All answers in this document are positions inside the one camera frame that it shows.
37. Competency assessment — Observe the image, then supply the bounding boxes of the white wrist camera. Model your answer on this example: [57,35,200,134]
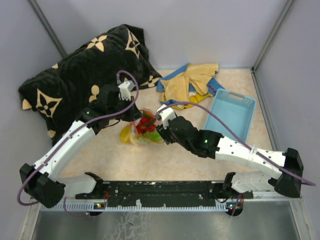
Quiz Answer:
[155,105,177,129]
[118,80,135,101]

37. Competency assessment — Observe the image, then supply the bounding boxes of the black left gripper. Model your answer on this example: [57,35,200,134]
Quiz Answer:
[108,95,143,122]

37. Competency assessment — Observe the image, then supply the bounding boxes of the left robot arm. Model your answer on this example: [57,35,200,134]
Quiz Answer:
[17,81,141,208]

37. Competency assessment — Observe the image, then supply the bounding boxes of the light blue plastic basket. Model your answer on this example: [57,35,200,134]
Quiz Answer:
[210,89,257,142]

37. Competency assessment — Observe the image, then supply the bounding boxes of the clear zip top bag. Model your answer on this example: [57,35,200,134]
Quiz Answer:
[119,108,164,146]

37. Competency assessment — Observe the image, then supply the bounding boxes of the green grapes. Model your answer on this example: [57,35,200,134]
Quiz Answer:
[138,131,164,144]

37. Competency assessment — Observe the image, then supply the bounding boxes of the yellow banana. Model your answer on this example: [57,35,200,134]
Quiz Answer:
[119,125,137,145]

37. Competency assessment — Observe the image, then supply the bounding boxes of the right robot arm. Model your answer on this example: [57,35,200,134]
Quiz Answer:
[156,116,304,198]

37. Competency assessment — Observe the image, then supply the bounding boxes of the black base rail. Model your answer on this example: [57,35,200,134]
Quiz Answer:
[75,180,239,208]

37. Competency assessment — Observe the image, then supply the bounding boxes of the black floral pillow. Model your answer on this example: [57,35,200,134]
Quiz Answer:
[18,24,162,145]

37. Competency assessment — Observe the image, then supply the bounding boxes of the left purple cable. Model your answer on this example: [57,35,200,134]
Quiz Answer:
[16,70,140,220]

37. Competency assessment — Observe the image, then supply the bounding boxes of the red strawberries bunch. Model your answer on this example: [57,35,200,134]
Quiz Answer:
[136,114,156,134]

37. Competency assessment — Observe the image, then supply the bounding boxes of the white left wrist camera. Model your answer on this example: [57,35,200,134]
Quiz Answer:
[118,80,135,101]

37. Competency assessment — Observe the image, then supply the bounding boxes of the yellow blue cartoon cloth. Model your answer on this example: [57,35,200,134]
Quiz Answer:
[156,63,224,110]

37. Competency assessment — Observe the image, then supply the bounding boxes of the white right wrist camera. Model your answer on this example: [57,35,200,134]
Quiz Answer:
[155,105,177,129]

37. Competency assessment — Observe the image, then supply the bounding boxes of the purple cable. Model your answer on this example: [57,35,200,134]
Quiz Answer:
[154,102,316,217]
[16,70,140,220]

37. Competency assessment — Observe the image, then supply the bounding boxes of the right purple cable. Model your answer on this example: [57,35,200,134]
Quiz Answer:
[154,102,316,217]

